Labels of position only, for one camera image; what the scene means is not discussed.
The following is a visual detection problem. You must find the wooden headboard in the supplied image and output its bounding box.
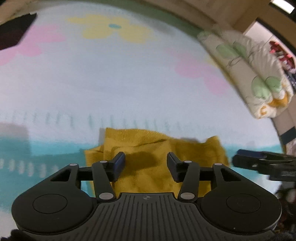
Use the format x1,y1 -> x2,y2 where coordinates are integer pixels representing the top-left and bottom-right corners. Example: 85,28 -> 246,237
138,0 -> 255,28

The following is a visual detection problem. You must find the yellow knit sweater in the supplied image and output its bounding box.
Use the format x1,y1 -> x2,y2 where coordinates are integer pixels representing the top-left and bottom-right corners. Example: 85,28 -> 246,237
84,128 -> 229,196

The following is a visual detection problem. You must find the floral bed sheet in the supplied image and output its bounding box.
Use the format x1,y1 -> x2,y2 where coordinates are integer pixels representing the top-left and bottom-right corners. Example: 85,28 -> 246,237
1,1 -> 281,232

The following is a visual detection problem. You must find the pile of clothes on shelf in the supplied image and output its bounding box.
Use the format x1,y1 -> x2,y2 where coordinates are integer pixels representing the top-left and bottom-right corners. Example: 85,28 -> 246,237
269,41 -> 295,89

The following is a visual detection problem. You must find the dark maroon folded garment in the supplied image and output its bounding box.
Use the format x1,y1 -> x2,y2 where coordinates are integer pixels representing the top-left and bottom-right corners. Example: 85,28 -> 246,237
0,13 -> 37,50

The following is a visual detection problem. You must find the floral folded duvet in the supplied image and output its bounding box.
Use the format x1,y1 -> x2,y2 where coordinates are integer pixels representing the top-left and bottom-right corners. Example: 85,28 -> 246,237
197,30 -> 293,119

